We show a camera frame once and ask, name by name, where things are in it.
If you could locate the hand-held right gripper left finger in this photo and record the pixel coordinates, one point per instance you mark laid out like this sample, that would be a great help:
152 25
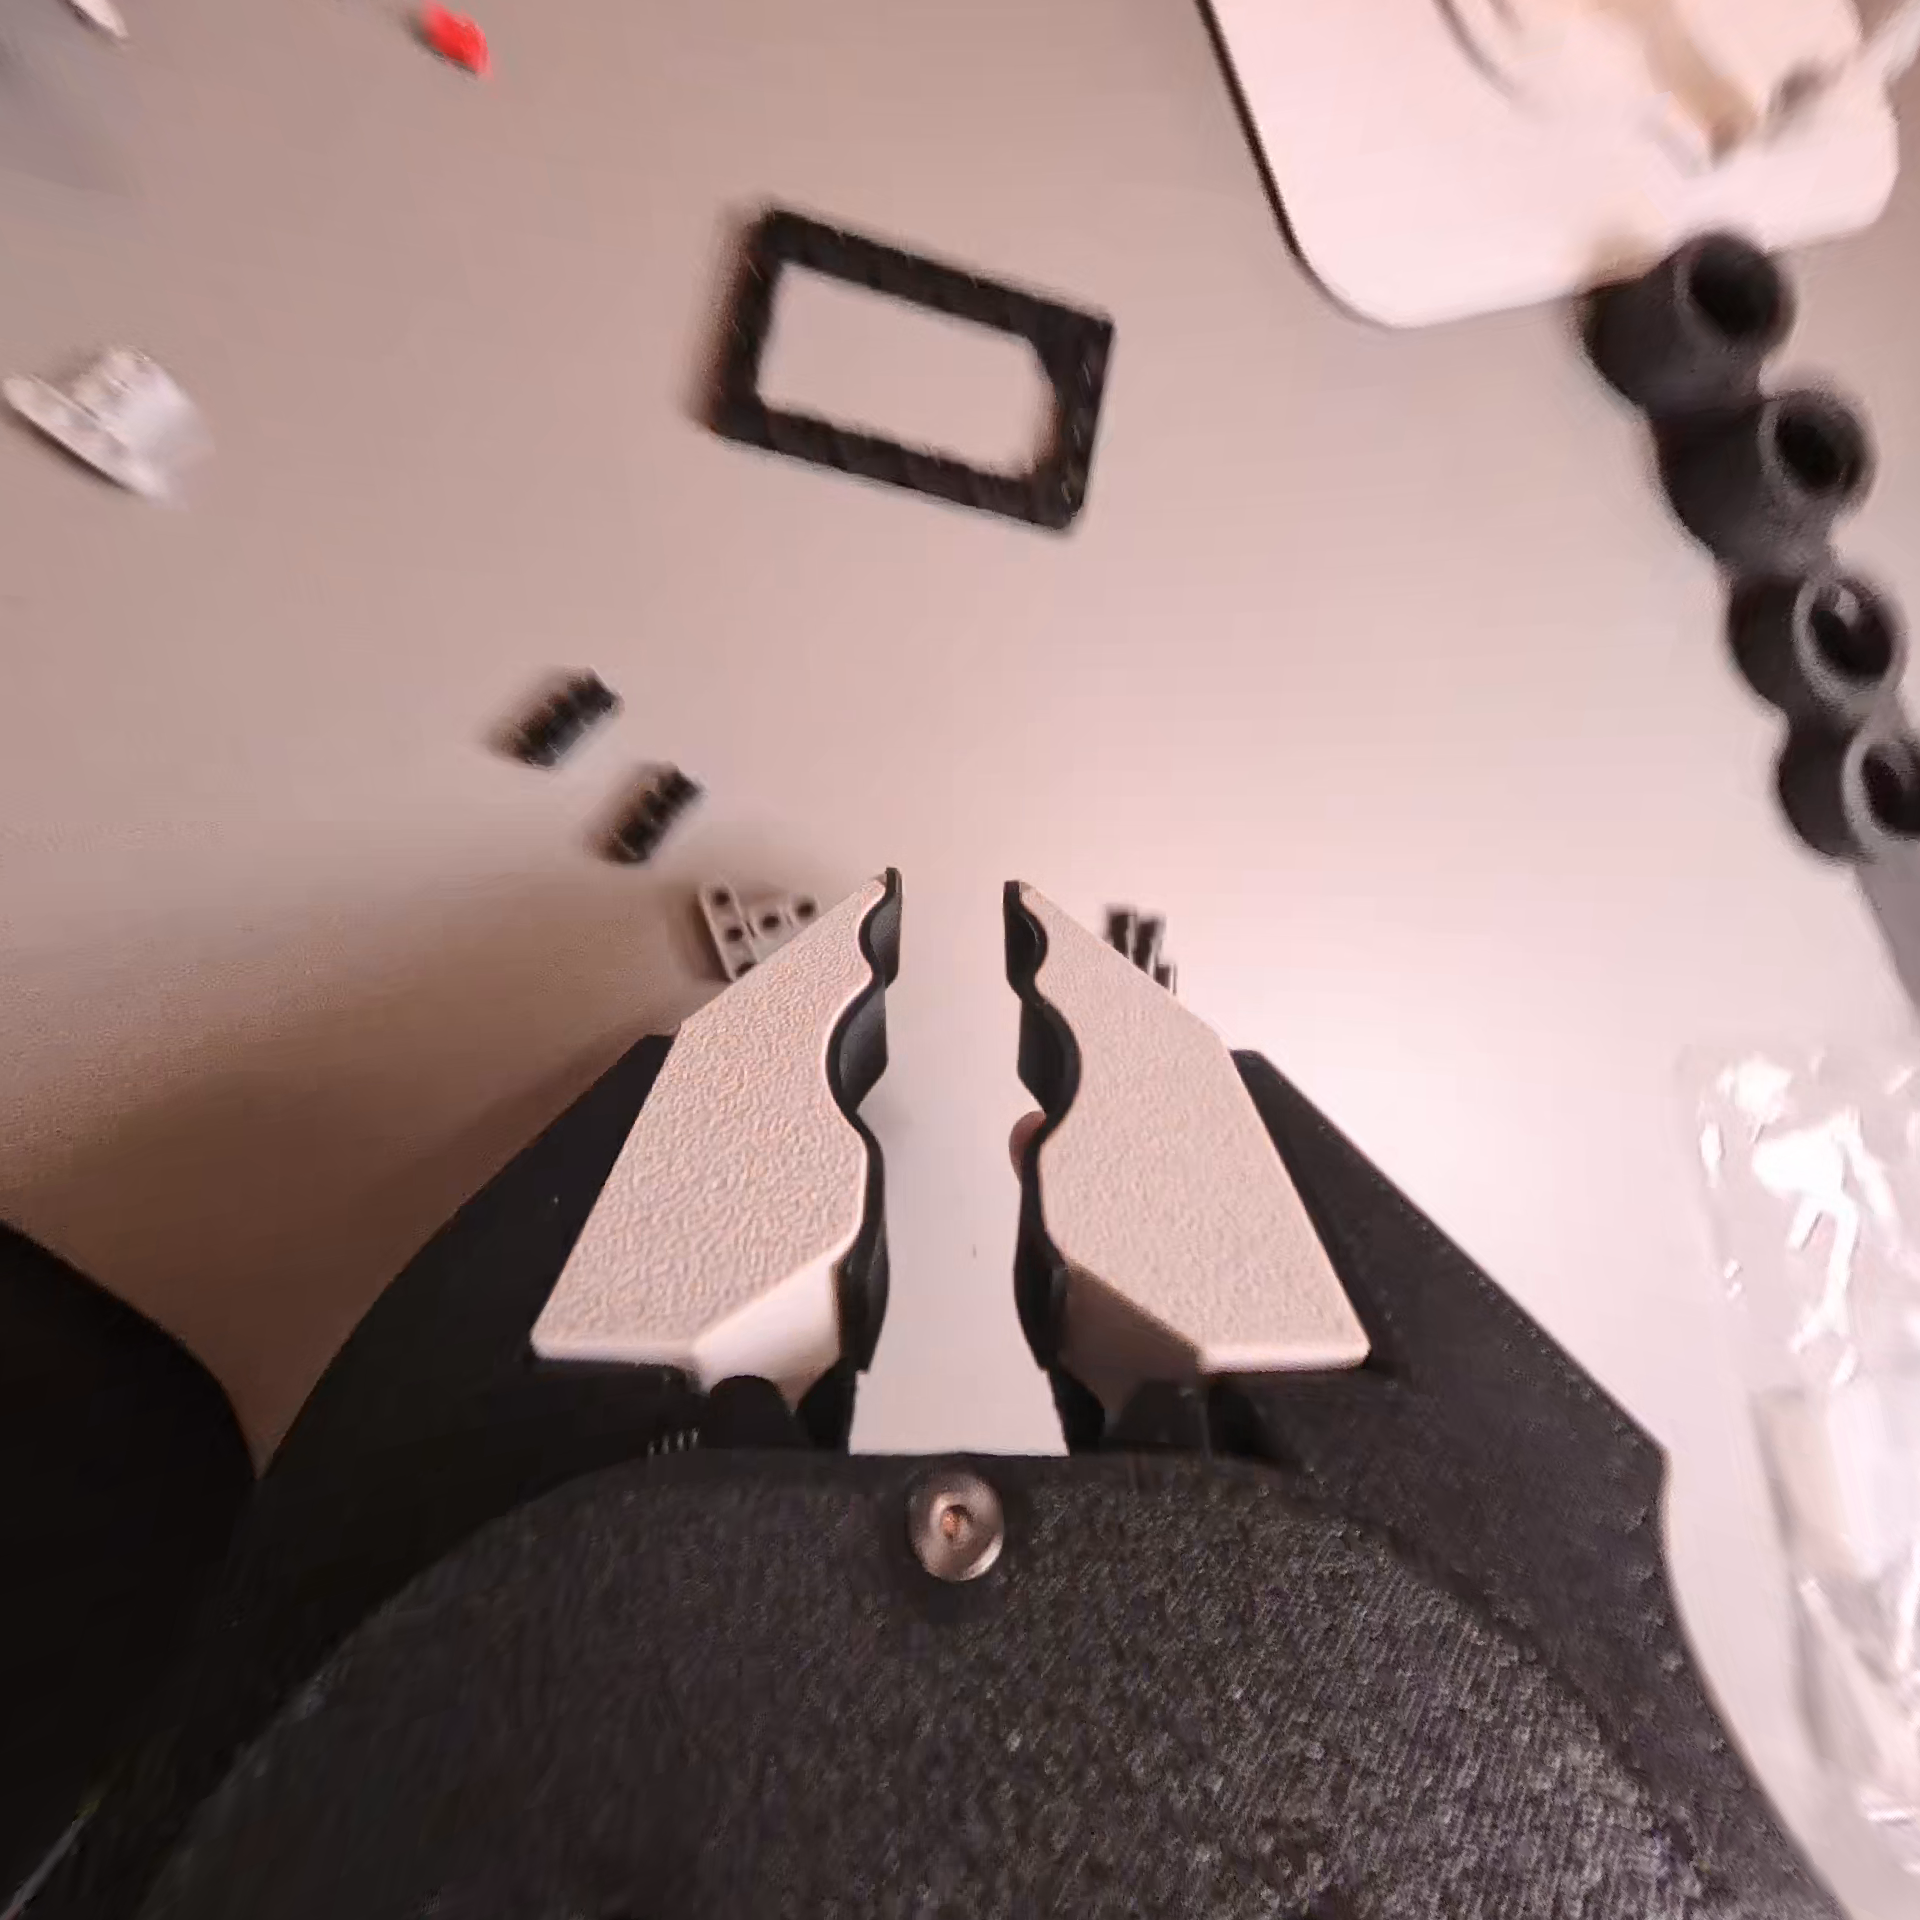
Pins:
720 1183

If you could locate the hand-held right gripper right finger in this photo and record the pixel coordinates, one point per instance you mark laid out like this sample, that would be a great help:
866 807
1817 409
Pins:
1186 1198

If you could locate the grey angled lego connector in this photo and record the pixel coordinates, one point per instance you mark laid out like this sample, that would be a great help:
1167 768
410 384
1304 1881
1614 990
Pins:
752 921

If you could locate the black angled lego connector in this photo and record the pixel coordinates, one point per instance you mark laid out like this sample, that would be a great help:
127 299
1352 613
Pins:
557 716
650 815

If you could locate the black rubber lego tire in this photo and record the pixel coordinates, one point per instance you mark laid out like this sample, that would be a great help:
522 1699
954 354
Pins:
1771 482
1689 323
1817 653
1852 791

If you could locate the light grey lego beam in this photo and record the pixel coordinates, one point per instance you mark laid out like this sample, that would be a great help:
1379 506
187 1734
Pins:
107 418

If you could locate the single red lego bush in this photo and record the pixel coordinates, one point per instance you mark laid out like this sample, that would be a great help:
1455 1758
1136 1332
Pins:
455 37

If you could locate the cluster of tiny black pins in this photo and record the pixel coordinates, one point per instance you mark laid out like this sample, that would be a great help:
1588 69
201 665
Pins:
1140 947

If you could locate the clear crumpled plastic bag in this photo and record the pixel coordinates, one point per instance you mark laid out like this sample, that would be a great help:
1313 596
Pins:
1833 1350

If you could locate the white book stand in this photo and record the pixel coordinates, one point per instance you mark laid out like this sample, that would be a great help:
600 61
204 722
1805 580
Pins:
1426 150

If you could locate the black rectangular lego frame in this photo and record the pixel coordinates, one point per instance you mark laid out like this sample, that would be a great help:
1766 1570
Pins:
755 331

